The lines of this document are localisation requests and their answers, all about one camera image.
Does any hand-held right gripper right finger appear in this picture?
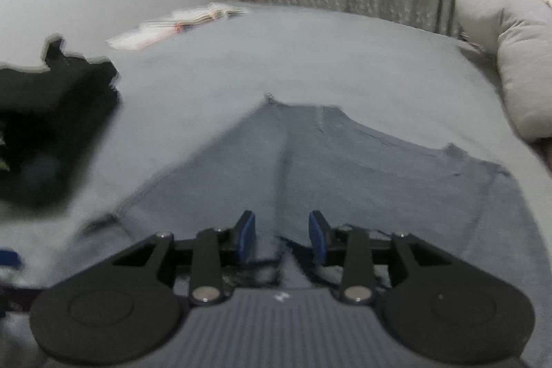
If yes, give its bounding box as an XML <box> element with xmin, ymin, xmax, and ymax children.
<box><xmin>308</xmin><ymin>210</ymin><xmax>453</xmax><ymax>305</ymax></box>

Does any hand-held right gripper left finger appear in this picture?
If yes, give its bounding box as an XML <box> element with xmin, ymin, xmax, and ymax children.
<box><xmin>110</xmin><ymin>210</ymin><xmax>256</xmax><ymax>305</ymax></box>

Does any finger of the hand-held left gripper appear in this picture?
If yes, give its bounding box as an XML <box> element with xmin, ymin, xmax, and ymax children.
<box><xmin>0</xmin><ymin>248</ymin><xmax>23</xmax><ymax>268</ymax></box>

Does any grey knit sweater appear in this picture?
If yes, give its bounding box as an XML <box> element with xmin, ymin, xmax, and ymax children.
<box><xmin>84</xmin><ymin>94</ymin><xmax>550</xmax><ymax>295</ymax></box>

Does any black folded frilled garment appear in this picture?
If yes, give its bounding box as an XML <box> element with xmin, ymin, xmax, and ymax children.
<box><xmin>0</xmin><ymin>34</ymin><xmax>122</xmax><ymax>179</ymax></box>

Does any open magazine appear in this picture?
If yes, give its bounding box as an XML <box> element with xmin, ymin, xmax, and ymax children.
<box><xmin>106</xmin><ymin>3</ymin><xmax>251</xmax><ymax>50</ymax></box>

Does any light grey pillow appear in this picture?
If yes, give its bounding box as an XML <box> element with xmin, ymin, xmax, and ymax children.
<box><xmin>455</xmin><ymin>0</ymin><xmax>552</xmax><ymax>142</ymax></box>

